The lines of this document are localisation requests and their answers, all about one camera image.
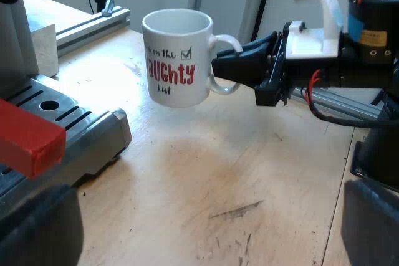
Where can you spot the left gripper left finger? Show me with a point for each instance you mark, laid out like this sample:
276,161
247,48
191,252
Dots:
40,228

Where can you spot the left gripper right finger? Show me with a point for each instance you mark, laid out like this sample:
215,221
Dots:
371,225

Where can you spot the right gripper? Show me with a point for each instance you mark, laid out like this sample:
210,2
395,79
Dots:
311,73

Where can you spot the white mug red black print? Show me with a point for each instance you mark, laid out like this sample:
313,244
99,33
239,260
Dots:
174,57

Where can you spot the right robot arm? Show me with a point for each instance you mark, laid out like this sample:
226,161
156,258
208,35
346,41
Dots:
377,4

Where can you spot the steel espresso machine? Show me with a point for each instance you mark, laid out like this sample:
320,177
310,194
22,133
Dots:
93,132

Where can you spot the metal block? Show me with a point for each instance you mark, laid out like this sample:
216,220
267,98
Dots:
46,51

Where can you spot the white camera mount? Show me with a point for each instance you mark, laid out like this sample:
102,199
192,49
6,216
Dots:
324,13

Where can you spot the aluminium rail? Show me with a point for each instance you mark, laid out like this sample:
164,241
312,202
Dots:
339,102
90,27

